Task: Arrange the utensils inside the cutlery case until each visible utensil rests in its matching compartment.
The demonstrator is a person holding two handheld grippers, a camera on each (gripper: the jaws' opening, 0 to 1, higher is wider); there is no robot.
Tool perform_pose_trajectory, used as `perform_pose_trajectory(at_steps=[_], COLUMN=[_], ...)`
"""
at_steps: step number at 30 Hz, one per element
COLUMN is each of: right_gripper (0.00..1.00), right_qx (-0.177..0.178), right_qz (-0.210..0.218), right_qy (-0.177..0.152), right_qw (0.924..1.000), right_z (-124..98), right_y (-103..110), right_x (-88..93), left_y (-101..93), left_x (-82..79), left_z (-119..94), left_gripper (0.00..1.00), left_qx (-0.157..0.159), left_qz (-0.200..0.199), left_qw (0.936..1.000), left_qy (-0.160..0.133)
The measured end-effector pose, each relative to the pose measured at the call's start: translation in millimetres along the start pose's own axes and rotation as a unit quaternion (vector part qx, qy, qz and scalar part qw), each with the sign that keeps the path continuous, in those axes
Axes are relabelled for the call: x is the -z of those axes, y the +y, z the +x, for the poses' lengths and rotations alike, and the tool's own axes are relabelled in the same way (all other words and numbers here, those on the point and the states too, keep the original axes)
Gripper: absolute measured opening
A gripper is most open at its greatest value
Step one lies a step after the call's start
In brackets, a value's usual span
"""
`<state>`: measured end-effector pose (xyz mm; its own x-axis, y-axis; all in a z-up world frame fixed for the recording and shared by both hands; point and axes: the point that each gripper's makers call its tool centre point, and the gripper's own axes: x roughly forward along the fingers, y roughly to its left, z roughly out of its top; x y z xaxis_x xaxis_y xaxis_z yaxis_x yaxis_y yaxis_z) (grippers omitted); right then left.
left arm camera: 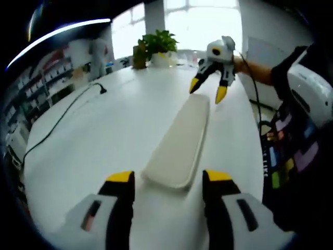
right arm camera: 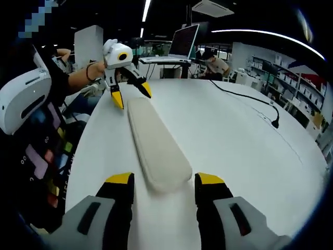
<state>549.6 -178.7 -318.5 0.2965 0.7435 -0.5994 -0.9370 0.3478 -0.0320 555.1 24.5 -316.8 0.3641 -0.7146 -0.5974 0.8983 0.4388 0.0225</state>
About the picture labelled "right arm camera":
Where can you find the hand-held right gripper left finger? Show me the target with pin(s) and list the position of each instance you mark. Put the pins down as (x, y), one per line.
(112, 213)

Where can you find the beige cutlery case base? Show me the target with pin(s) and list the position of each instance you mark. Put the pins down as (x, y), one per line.
(166, 188)

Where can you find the ceiling air conditioner unit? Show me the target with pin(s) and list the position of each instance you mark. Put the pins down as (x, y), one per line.
(212, 7)

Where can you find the shelf with white bins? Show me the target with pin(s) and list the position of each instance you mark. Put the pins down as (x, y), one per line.
(294, 86)

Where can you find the person's left hand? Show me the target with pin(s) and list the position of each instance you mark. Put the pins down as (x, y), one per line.
(100, 69)

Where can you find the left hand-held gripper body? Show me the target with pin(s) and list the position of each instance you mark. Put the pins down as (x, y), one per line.
(114, 54)

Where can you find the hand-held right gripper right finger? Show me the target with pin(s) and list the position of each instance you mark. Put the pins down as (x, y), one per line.
(213, 213)

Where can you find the ceiling light strip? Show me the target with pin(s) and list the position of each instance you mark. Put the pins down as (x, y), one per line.
(146, 10)
(273, 34)

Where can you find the white laptop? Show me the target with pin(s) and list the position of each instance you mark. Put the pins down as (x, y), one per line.
(183, 41)

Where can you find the white headset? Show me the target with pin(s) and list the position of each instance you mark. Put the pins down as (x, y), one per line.
(23, 96)

